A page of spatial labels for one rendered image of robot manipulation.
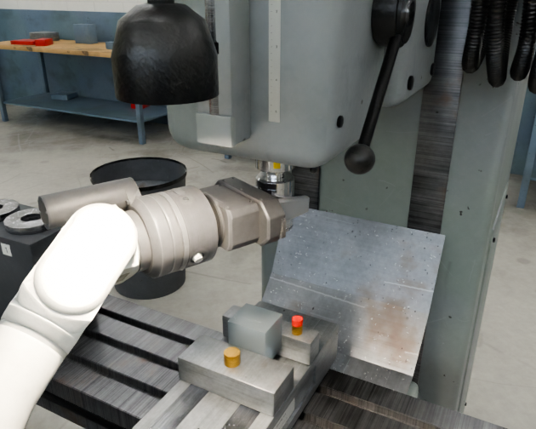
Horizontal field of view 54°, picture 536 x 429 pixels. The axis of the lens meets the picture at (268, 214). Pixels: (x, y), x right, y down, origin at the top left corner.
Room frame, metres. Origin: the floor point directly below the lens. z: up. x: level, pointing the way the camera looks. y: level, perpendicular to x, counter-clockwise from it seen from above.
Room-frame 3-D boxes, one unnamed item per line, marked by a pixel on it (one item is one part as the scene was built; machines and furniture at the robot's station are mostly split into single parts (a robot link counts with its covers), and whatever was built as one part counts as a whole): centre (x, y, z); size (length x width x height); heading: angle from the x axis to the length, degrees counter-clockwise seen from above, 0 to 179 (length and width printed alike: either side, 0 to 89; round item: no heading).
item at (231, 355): (0.56, 0.05, 1.03); 0.02 x 0.02 x 0.02
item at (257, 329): (0.62, 0.02, 1.02); 0.06 x 0.05 x 0.06; 62
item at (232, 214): (0.55, 0.06, 1.23); 0.13 x 0.12 x 0.10; 37
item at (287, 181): (0.60, -0.01, 1.26); 0.05 x 0.05 x 0.01
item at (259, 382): (0.57, 0.04, 1.00); 0.15 x 0.06 x 0.04; 62
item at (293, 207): (0.58, -0.03, 1.23); 0.06 x 0.02 x 0.03; 127
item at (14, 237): (0.86, 0.46, 1.01); 0.22 x 0.12 x 0.20; 64
